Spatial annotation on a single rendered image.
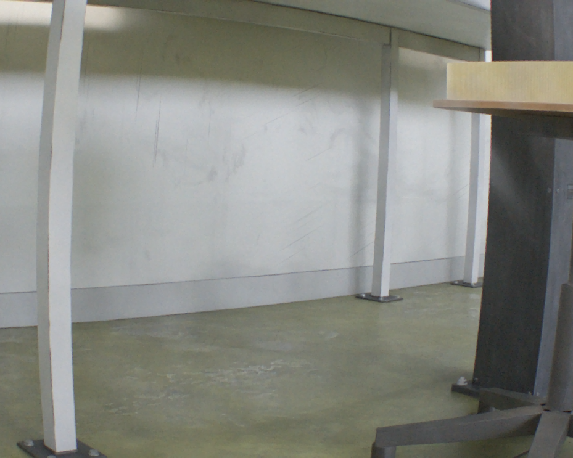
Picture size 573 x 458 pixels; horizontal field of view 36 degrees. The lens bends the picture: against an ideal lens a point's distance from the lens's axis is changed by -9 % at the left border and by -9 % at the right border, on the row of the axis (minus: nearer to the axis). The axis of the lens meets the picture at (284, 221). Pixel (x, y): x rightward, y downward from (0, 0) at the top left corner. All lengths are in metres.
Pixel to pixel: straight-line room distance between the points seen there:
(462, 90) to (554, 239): 0.49
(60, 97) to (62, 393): 0.43
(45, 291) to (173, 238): 1.29
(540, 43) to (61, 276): 0.99
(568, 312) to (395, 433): 0.33
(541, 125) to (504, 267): 0.54
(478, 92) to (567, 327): 0.38
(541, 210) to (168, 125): 1.18
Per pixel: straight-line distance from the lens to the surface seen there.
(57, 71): 1.32
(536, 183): 1.77
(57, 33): 1.33
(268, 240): 2.83
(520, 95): 1.28
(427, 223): 3.38
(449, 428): 1.43
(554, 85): 1.23
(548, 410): 1.45
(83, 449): 1.43
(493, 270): 1.86
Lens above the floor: 0.49
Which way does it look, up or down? 5 degrees down
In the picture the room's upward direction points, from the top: 3 degrees clockwise
